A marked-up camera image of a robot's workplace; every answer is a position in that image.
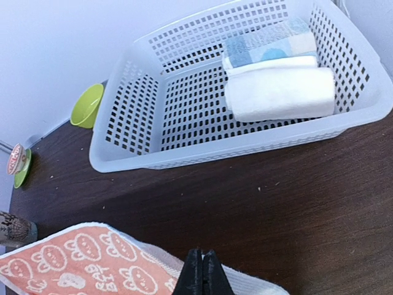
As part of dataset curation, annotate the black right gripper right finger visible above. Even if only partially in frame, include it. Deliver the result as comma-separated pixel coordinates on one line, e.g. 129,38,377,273
202,250,234,295

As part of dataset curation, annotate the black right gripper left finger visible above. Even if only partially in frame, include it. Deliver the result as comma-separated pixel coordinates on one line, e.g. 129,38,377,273
173,249,203,295

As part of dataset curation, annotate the orange patterned towel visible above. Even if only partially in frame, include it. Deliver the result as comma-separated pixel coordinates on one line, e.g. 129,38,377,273
1,222,285,294

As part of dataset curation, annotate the white towel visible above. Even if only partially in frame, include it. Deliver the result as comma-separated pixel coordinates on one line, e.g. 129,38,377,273
225,56,335,122

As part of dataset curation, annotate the white plastic basket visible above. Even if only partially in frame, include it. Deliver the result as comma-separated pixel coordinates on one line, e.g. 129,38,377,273
89,1,392,173

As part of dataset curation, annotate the white ceramic mug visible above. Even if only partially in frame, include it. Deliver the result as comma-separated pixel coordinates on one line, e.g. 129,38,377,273
1,211,37,248

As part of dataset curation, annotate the green saucer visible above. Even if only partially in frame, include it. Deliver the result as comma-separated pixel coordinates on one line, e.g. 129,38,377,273
14,149,32,189

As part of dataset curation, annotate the green bowl behind towel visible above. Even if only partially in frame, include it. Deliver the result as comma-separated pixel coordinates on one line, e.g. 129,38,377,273
70,84,104,129

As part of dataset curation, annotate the red patterned bowl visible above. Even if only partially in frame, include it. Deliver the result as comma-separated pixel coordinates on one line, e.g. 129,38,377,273
7,143,26,175

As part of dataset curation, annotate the rolled grey blue towel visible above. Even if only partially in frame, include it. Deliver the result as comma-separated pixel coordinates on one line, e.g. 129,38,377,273
222,18,317,69

